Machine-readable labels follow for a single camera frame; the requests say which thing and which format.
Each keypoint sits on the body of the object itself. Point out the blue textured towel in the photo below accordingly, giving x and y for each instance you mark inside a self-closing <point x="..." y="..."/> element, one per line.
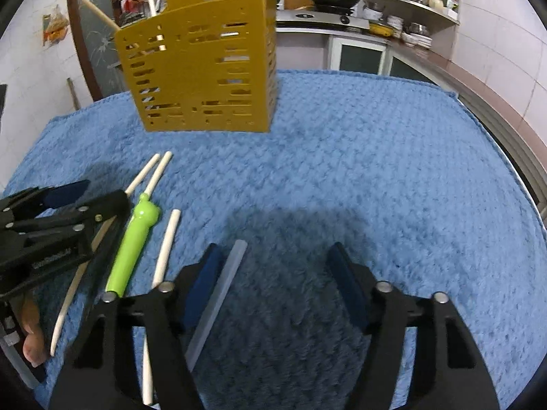
<point x="397" y="171"/>

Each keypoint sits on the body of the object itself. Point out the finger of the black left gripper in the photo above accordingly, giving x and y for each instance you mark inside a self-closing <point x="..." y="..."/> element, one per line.
<point x="32" y="202"/>
<point x="79" y="217"/>

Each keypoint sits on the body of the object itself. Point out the pale wooden chopstick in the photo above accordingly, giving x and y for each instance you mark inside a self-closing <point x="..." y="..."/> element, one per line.
<point x="163" y="162"/>

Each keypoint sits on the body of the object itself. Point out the left hand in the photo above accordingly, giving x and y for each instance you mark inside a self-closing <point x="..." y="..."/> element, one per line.
<point x="33" y="347"/>

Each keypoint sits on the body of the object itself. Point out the white chopstick short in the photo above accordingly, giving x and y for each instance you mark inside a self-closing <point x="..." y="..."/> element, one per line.
<point x="160" y="269"/>

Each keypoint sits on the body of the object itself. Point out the steel gas stove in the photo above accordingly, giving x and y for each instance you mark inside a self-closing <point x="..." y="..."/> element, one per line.
<point x="311" y="19"/>

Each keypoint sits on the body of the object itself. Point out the yellow perforated utensil holder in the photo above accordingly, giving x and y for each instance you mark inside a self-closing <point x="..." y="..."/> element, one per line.
<point x="203" y="66"/>

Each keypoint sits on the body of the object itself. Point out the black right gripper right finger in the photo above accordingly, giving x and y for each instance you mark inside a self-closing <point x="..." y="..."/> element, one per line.
<point x="449" y="371"/>

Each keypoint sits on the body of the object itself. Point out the brown frame glass door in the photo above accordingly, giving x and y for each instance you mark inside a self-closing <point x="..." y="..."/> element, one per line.
<point x="95" y="47"/>

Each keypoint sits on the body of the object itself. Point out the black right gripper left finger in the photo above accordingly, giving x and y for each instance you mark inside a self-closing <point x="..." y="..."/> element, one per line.
<point x="100" y="369"/>

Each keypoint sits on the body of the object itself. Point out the green frog handle fork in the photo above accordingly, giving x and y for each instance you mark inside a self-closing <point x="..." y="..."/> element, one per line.
<point x="145" y="216"/>

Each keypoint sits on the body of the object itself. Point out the translucent white straw stick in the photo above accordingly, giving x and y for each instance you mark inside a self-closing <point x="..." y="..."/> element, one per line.
<point x="215" y="301"/>

